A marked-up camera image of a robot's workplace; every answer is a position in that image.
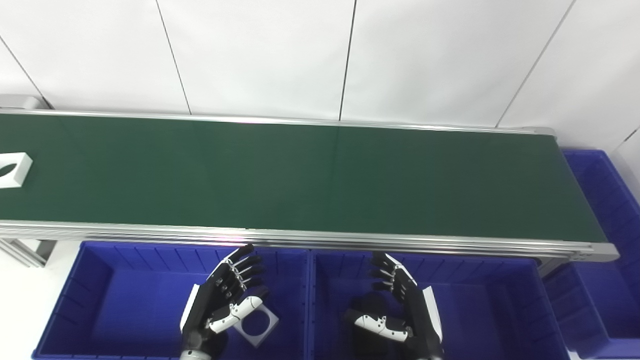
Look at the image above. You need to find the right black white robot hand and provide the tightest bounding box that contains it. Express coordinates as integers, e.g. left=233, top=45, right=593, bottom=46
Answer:
left=344, top=251, right=445, bottom=360

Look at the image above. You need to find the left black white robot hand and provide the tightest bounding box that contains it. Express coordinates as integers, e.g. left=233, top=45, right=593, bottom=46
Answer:
left=179, top=244, right=270, bottom=360

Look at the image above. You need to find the white square part round hole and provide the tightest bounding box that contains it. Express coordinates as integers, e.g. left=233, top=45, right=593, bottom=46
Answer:
left=239, top=304, right=280, bottom=349
left=0, top=151, right=34, bottom=189

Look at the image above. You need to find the blue plastic bin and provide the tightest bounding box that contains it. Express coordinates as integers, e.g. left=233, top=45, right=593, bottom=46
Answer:
left=306, top=249, right=572, bottom=360
left=32, top=241, right=312, bottom=360
left=542, top=148, right=640, bottom=360

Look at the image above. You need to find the green conveyor belt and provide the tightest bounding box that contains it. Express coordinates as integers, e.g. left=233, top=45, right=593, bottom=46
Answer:
left=0, top=94, right=621, bottom=263
left=0, top=113, right=609, bottom=244

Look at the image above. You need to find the aluminium conveyor support leg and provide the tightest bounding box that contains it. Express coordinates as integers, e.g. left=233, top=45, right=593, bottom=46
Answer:
left=0, top=239, right=57, bottom=268

